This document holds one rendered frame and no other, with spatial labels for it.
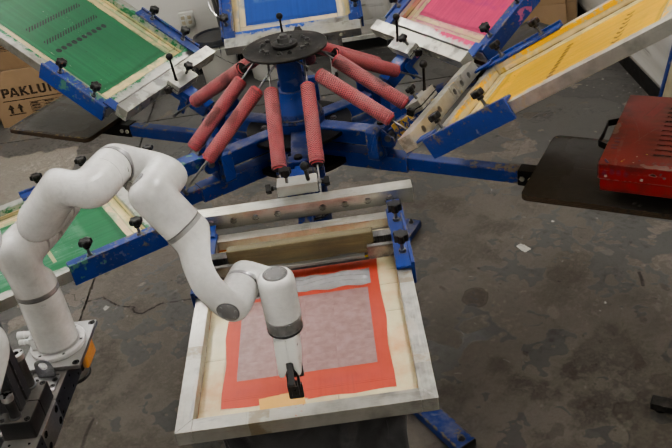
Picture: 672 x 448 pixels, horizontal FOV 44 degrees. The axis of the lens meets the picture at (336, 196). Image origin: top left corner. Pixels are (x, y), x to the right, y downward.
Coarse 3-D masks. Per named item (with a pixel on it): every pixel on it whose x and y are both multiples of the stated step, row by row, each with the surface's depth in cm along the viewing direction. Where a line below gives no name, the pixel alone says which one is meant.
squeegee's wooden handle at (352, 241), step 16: (288, 240) 231; (304, 240) 230; (320, 240) 230; (336, 240) 230; (352, 240) 230; (368, 240) 231; (240, 256) 231; (256, 256) 232; (272, 256) 232; (288, 256) 232; (304, 256) 232; (320, 256) 233
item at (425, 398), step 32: (320, 224) 249; (352, 224) 247; (384, 224) 248; (192, 320) 218; (416, 320) 205; (192, 352) 207; (416, 352) 195; (192, 384) 197; (192, 416) 188; (224, 416) 186; (256, 416) 185; (288, 416) 184; (320, 416) 183; (352, 416) 184; (384, 416) 184
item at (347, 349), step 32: (352, 288) 226; (320, 320) 216; (352, 320) 214; (384, 320) 212; (320, 352) 205; (352, 352) 204; (384, 352) 202; (320, 384) 196; (352, 384) 194; (384, 384) 193
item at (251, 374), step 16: (304, 272) 235; (256, 304) 226; (304, 304) 223; (240, 320) 221; (256, 320) 220; (304, 320) 217; (240, 336) 215; (256, 336) 214; (304, 336) 211; (240, 352) 210; (256, 352) 209; (272, 352) 208; (304, 352) 206; (240, 368) 205; (256, 368) 204; (272, 368) 203; (304, 368) 201; (224, 384) 200; (240, 384) 200; (256, 384) 199; (272, 384) 198; (304, 384) 197; (224, 400) 196; (240, 400) 195; (256, 400) 194
